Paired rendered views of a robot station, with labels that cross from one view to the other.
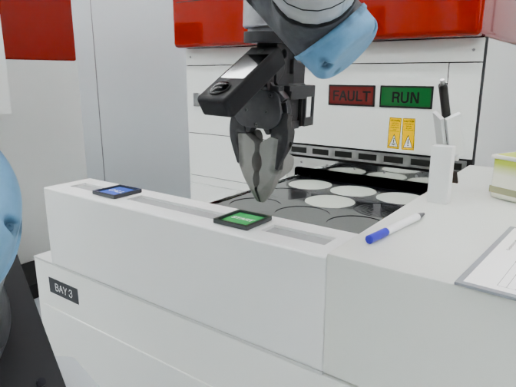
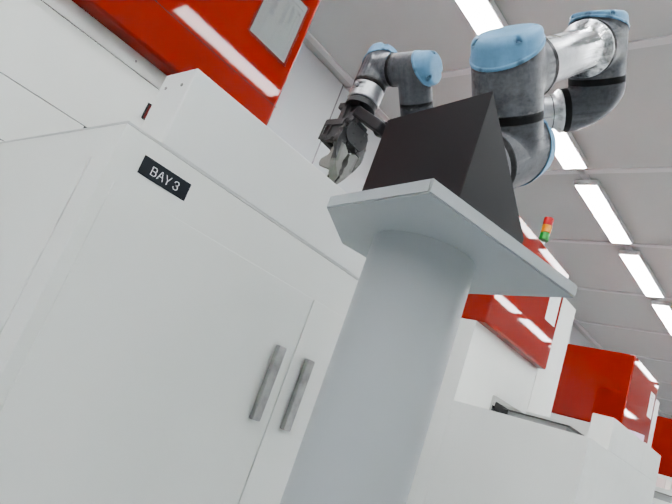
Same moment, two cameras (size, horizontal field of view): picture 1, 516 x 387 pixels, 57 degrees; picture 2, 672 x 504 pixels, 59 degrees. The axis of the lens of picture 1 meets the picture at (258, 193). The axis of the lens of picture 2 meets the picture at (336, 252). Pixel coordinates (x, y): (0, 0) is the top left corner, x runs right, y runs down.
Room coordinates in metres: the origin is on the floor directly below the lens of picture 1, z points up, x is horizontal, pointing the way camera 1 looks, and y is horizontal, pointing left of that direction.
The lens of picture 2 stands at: (0.37, 1.17, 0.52)
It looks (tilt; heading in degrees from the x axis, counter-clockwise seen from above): 16 degrees up; 279
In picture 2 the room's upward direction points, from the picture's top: 20 degrees clockwise
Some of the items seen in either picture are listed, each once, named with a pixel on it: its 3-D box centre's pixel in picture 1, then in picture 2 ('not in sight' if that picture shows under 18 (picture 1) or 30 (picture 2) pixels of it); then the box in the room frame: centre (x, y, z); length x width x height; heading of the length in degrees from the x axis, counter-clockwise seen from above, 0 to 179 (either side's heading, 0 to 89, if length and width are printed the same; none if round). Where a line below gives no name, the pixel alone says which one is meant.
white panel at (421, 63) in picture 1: (305, 125); (106, 121); (1.23, -0.12, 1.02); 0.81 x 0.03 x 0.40; 54
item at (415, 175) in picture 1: (365, 183); not in sight; (1.11, -0.26, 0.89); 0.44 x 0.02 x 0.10; 54
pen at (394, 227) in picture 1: (398, 225); not in sight; (0.56, -0.17, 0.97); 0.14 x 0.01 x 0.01; 137
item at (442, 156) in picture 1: (445, 156); not in sight; (0.70, -0.28, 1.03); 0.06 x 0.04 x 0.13; 144
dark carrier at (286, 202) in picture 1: (329, 202); not in sight; (0.93, -0.15, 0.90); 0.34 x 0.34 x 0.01; 54
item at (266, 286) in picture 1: (176, 251); (277, 191); (0.68, 0.12, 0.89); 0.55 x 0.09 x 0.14; 54
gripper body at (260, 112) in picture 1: (274, 83); (349, 127); (0.62, -0.02, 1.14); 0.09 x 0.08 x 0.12; 144
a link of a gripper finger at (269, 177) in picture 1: (279, 167); (337, 170); (0.61, -0.03, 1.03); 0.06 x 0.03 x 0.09; 144
